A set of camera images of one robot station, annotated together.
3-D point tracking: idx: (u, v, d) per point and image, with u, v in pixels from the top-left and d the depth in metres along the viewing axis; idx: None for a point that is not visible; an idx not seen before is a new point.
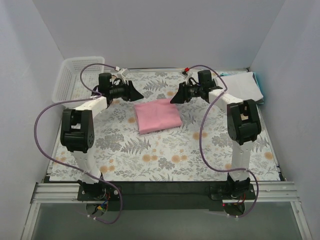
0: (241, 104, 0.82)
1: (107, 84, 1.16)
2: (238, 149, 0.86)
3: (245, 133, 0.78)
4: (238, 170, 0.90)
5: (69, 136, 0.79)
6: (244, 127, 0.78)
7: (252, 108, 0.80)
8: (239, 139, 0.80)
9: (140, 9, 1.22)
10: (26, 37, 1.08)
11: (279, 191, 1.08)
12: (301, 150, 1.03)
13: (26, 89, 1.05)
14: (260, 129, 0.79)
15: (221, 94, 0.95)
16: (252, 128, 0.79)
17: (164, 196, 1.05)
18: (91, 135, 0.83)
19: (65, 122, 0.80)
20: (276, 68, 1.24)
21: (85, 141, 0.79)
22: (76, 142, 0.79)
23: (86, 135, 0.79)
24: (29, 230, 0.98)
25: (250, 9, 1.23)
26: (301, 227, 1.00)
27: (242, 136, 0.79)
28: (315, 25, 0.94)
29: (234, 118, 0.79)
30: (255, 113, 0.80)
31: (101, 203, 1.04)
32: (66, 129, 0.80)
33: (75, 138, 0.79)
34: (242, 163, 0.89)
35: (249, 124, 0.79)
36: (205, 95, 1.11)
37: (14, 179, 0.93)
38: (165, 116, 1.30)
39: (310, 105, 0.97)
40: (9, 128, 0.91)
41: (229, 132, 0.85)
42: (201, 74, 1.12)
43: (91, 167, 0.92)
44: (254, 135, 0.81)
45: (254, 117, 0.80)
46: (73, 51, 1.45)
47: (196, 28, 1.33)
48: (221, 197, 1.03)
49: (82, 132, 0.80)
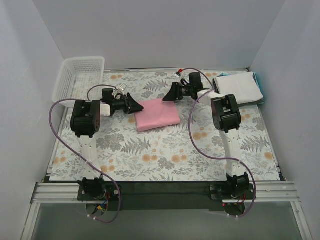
0: (224, 99, 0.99)
1: (110, 97, 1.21)
2: (226, 138, 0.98)
3: (227, 122, 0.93)
4: (231, 159, 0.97)
5: (78, 121, 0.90)
6: (227, 117, 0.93)
7: (232, 101, 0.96)
8: (224, 127, 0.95)
9: (140, 9, 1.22)
10: (26, 37, 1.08)
11: (279, 191, 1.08)
12: (302, 150, 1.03)
13: (26, 89, 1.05)
14: (240, 118, 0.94)
15: (207, 93, 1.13)
16: (234, 118, 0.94)
17: (163, 196, 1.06)
18: (97, 122, 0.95)
19: (76, 111, 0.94)
20: (276, 68, 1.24)
21: (92, 125, 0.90)
22: (83, 126, 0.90)
23: (93, 119, 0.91)
24: (29, 230, 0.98)
25: (251, 9, 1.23)
26: (301, 227, 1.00)
27: (226, 125, 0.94)
28: (315, 24, 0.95)
29: (217, 110, 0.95)
30: (236, 105, 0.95)
31: (101, 203, 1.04)
32: (76, 115, 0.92)
33: (82, 122, 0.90)
34: (234, 153, 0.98)
35: (230, 114, 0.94)
36: (194, 96, 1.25)
37: (14, 179, 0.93)
38: (162, 115, 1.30)
39: (310, 105, 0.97)
40: (9, 128, 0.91)
41: (215, 123, 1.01)
42: (192, 77, 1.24)
43: (93, 158, 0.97)
44: (237, 123, 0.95)
45: (235, 108, 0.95)
46: (73, 51, 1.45)
47: (196, 28, 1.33)
48: (221, 197, 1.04)
49: (91, 117, 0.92)
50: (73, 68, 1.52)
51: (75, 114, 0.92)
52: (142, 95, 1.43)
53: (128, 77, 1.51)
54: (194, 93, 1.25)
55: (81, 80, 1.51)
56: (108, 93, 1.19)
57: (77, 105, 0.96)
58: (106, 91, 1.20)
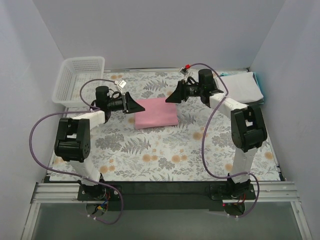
0: (246, 109, 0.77)
1: (105, 98, 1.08)
2: (242, 155, 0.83)
3: (250, 142, 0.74)
4: (240, 174, 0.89)
5: (65, 146, 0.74)
6: (249, 135, 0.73)
7: (257, 114, 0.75)
8: (244, 146, 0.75)
9: (140, 9, 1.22)
10: (26, 37, 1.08)
11: (279, 191, 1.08)
12: (302, 150, 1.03)
13: (26, 90, 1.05)
14: (266, 136, 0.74)
15: (224, 100, 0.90)
16: (258, 135, 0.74)
17: (164, 197, 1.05)
18: (87, 145, 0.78)
19: (60, 132, 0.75)
20: (276, 68, 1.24)
21: (81, 151, 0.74)
22: (71, 152, 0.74)
23: (82, 146, 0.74)
24: (29, 230, 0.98)
25: (251, 9, 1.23)
26: (301, 227, 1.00)
27: (248, 144, 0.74)
28: (315, 25, 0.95)
29: (240, 125, 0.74)
30: (260, 118, 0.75)
31: (101, 203, 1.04)
32: (61, 139, 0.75)
33: (70, 148, 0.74)
34: (245, 168, 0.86)
35: (255, 131, 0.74)
36: (205, 99, 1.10)
37: (14, 179, 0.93)
38: (162, 113, 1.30)
39: (310, 105, 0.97)
40: (9, 128, 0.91)
41: (232, 138, 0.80)
42: (202, 76, 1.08)
43: (89, 172, 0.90)
44: (260, 141, 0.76)
45: (260, 123, 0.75)
46: (73, 51, 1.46)
47: (196, 28, 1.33)
48: (222, 197, 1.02)
49: (78, 142, 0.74)
50: (73, 68, 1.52)
51: (59, 138, 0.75)
52: (142, 95, 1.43)
53: (128, 77, 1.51)
54: (204, 96, 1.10)
55: (81, 80, 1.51)
56: (102, 94, 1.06)
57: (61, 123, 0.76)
58: (101, 92, 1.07)
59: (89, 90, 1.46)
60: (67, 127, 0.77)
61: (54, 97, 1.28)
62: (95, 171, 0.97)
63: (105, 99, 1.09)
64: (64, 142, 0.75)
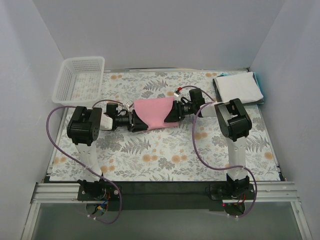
0: (228, 104, 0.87)
1: (113, 110, 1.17)
2: (233, 146, 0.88)
3: (237, 129, 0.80)
4: (235, 167, 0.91)
5: (76, 126, 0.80)
6: (235, 123, 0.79)
7: (238, 105, 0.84)
8: (232, 135, 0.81)
9: (140, 9, 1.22)
10: (26, 37, 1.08)
11: (279, 191, 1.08)
12: (302, 150, 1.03)
13: (26, 90, 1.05)
14: (251, 125, 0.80)
15: (211, 103, 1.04)
16: (244, 122, 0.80)
17: (163, 196, 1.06)
18: (96, 129, 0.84)
19: (75, 115, 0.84)
20: (276, 68, 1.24)
21: (90, 131, 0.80)
22: (81, 132, 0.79)
23: (92, 126, 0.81)
24: (29, 231, 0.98)
25: (251, 9, 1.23)
26: (302, 227, 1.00)
27: (236, 131, 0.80)
28: (315, 25, 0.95)
29: (223, 116, 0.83)
30: (243, 109, 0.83)
31: (101, 203, 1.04)
32: (74, 121, 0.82)
33: (80, 129, 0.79)
34: (239, 161, 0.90)
35: (240, 118, 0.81)
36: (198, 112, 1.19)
37: (14, 179, 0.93)
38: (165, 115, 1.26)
39: (310, 105, 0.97)
40: (9, 128, 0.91)
41: (221, 131, 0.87)
42: (192, 93, 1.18)
43: (92, 163, 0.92)
44: (247, 130, 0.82)
45: (243, 112, 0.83)
46: (73, 51, 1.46)
47: (196, 28, 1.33)
48: (221, 197, 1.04)
49: (89, 123, 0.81)
50: (73, 68, 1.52)
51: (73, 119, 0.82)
52: (142, 95, 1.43)
53: (128, 77, 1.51)
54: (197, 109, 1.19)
55: (81, 80, 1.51)
56: (111, 105, 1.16)
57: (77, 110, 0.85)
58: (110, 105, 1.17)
59: (88, 90, 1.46)
60: (81, 114, 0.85)
61: (54, 97, 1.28)
62: (98, 167, 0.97)
63: (113, 110, 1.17)
64: (76, 123, 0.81)
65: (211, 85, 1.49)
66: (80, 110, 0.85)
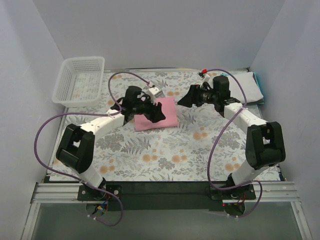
0: (265, 127, 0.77)
1: (133, 99, 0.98)
2: (251, 170, 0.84)
3: (265, 163, 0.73)
4: (245, 183, 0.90)
5: (65, 156, 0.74)
6: (266, 155, 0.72)
7: (276, 134, 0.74)
8: (258, 166, 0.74)
9: (140, 9, 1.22)
10: (26, 37, 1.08)
11: (279, 191, 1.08)
12: (302, 150, 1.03)
13: (26, 90, 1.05)
14: (282, 158, 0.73)
15: (240, 111, 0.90)
16: (276, 156, 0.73)
17: (164, 196, 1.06)
18: (88, 158, 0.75)
19: (65, 139, 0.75)
20: (276, 68, 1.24)
21: (77, 165, 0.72)
22: (70, 163, 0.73)
23: (80, 159, 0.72)
24: (29, 231, 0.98)
25: (251, 9, 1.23)
26: (302, 227, 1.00)
27: (262, 165, 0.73)
28: (315, 25, 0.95)
29: (258, 145, 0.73)
30: (278, 138, 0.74)
31: (101, 203, 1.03)
32: (63, 147, 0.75)
33: (68, 160, 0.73)
34: (250, 177, 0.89)
35: (273, 151, 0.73)
36: (219, 107, 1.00)
37: (14, 179, 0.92)
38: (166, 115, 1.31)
39: (310, 105, 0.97)
40: (9, 128, 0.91)
41: (246, 154, 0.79)
42: (216, 83, 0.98)
43: (89, 179, 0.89)
44: (276, 163, 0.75)
45: (278, 142, 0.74)
46: (73, 51, 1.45)
47: (196, 28, 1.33)
48: (221, 197, 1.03)
49: (78, 156, 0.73)
50: (73, 68, 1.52)
51: (61, 146, 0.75)
52: None
53: (128, 77, 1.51)
54: (219, 103, 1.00)
55: (81, 80, 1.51)
56: (131, 92, 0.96)
57: (68, 132, 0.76)
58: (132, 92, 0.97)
59: (88, 90, 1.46)
60: (73, 135, 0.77)
61: (54, 97, 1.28)
62: (97, 177, 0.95)
63: (132, 98, 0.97)
64: (67, 151, 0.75)
65: None
66: (71, 133, 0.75)
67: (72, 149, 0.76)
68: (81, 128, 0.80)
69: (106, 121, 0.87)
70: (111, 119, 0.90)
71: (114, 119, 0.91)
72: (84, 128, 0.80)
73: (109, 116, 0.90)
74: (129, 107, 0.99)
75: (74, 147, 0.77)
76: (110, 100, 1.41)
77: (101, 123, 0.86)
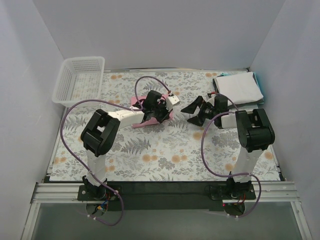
0: (251, 114, 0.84)
1: (153, 102, 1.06)
2: (246, 155, 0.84)
3: (256, 141, 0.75)
4: (241, 174, 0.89)
5: (89, 136, 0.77)
6: (256, 133, 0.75)
7: (262, 116, 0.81)
8: (249, 146, 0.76)
9: (140, 9, 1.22)
10: (26, 37, 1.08)
11: (279, 191, 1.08)
12: (302, 150, 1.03)
13: (26, 90, 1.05)
14: (271, 137, 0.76)
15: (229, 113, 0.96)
16: (265, 135, 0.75)
17: (163, 196, 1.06)
18: (109, 143, 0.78)
19: (92, 122, 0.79)
20: (276, 68, 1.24)
21: (99, 146, 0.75)
22: (92, 144, 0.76)
23: (103, 141, 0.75)
24: (29, 231, 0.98)
25: (250, 9, 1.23)
26: (302, 227, 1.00)
27: (253, 143, 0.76)
28: (315, 25, 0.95)
29: (246, 124, 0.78)
30: (266, 120, 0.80)
31: (101, 203, 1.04)
32: (88, 128, 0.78)
33: (92, 140, 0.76)
34: (246, 168, 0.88)
35: (261, 130, 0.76)
36: (218, 122, 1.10)
37: (14, 179, 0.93)
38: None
39: (310, 105, 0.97)
40: (9, 128, 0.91)
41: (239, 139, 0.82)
42: (217, 101, 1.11)
43: (97, 171, 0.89)
44: (266, 144, 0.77)
45: (265, 123, 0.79)
46: (73, 51, 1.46)
47: (196, 28, 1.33)
48: (221, 197, 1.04)
49: (101, 138, 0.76)
50: (73, 68, 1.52)
51: (87, 127, 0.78)
52: (142, 95, 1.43)
53: (128, 77, 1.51)
54: (218, 119, 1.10)
55: (80, 80, 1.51)
56: (153, 96, 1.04)
57: (96, 115, 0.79)
58: (153, 95, 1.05)
59: (88, 90, 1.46)
60: (100, 119, 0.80)
61: (54, 97, 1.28)
62: (103, 173, 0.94)
63: (152, 101, 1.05)
64: (91, 132, 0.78)
65: (212, 85, 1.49)
66: (98, 116, 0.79)
67: (96, 132, 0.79)
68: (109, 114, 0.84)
69: (130, 114, 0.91)
70: (133, 113, 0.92)
71: (136, 114, 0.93)
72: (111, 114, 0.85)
73: (133, 111, 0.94)
74: (147, 107, 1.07)
75: (99, 130, 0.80)
76: (110, 100, 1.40)
77: (126, 114, 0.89)
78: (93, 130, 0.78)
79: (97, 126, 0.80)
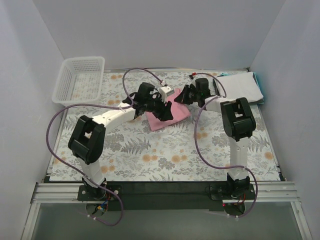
0: (234, 103, 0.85)
1: (144, 95, 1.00)
2: (235, 145, 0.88)
3: (240, 130, 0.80)
4: (236, 167, 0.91)
5: (76, 146, 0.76)
6: (240, 123, 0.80)
7: (244, 105, 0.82)
8: (235, 135, 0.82)
9: (140, 9, 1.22)
10: (26, 36, 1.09)
11: (279, 191, 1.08)
12: (302, 150, 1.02)
13: (26, 89, 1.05)
14: (254, 124, 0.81)
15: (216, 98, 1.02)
16: (247, 124, 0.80)
17: (163, 197, 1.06)
18: (97, 152, 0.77)
19: (77, 130, 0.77)
20: (276, 68, 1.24)
21: (87, 157, 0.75)
22: (80, 153, 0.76)
23: (89, 153, 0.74)
24: (29, 231, 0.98)
25: (250, 9, 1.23)
26: (302, 227, 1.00)
27: (238, 133, 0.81)
28: (315, 25, 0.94)
29: (229, 116, 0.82)
30: (248, 108, 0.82)
31: (101, 203, 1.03)
32: (74, 138, 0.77)
33: (80, 150, 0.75)
34: (240, 161, 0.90)
35: (243, 119, 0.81)
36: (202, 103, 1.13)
37: (14, 179, 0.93)
38: (174, 111, 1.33)
39: (310, 105, 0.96)
40: (9, 128, 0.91)
41: (224, 130, 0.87)
42: (198, 84, 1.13)
43: (92, 175, 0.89)
44: (250, 130, 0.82)
45: (248, 112, 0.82)
46: (73, 51, 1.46)
47: (196, 28, 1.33)
48: (221, 197, 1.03)
49: (87, 148, 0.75)
50: (73, 68, 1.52)
51: (73, 137, 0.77)
52: None
53: (128, 77, 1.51)
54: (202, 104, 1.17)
55: (80, 80, 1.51)
56: (145, 88, 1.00)
57: (80, 123, 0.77)
58: (145, 88, 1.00)
59: (89, 90, 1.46)
60: (85, 126, 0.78)
61: (54, 97, 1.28)
62: (100, 175, 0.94)
63: (144, 94, 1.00)
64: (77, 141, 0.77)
65: (212, 85, 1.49)
66: (83, 123, 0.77)
67: (83, 139, 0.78)
68: (93, 119, 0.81)
69: (117, 114, 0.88)
70: (122, 113, 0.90)
71: (125, 112, 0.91)
72: (96, 120, 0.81)
73: (121, 110, 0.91)
74: (140, 101, 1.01)
75: (86, 137, 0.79)
76: (110, 100, 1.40)
77: (112, 116, 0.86)
78: (79, 138, 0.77)
79: (83, 133, 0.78)
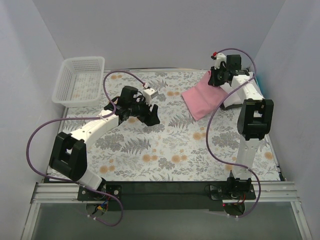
0: (259, 102, 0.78)
1: (128, 98, 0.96)
2: (244, 144, 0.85)
3: (251, 131, 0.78)
4: (240, 166, 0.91)
5: (57, 165, 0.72)
6: (253, 125, 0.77)
7: (268, 110, 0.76)
8: (246, 134, 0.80)
9: (139, 9, 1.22)
10: (25, 36, 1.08)
11: (279, 191, 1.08)
12: (302, 150, 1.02)
13: (26, 89, 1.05)
14: (267, 131, 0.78)
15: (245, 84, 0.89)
16: (260, 128, 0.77)
17: (163, 197, 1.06)
18: (81, 168, 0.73)
19: (56, 149, 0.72)
20: (276, 68, 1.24)
21: (71, 176, 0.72)
22: (63, 172, 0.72)
23: (72, 173, 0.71)
24: (29, 231, 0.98)
25: (250, 9, 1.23)
26: (302, 227, 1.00)
27: (248, 133, 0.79)
28: (315, 25, 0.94)
29: (247, 116, 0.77)
30: (270, 114, 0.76)
31: (101, 203, 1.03)
32: (55, 157, 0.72)
33: (62, 170, 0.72)
34: (245, 161, 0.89)
35: (259, 123, 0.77)
36: (229, 76, 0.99)
37: (14, 179, 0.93)
38: (211, 96, 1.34)
39: (310, 105, 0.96)
40: (9, 128, 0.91)
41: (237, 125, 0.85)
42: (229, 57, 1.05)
43: (86, 182, 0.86)
44: (262, 134, 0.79)
45: (267, 117, 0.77)
46: (73, 51, 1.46)
47: (195, 28, 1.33)
48: (221, 197, 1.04)
49: (69, 168, 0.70)
50: (73, 68, 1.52)
51: (54, 156, 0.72)
52: None
53: (128, 77, 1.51)
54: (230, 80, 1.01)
55: (80, 80, 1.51)
56: (128, 92, 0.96)
57: (57, 142, 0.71)
58: (128, 91, 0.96)
59: (88, 90, 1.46)
60: (65, 143, 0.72)
61: (54, 97, 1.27)
62: (95, 180, 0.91)
63: (128, 98, 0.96)
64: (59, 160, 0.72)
65: None
66: (61, 141, 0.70)
67: (64, 156, 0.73)
68: (72, 136, 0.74)
69: (98, 124, 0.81)
70: (105, 122, 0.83)
71: (108, 120, 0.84)
72: (74, 135, 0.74)
73: (102, 119, 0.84)
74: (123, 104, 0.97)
75: (67, 154, 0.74)
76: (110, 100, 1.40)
77: (93, 128, 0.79)
78: (60, 156, 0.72)
79: (63, 150, 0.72)
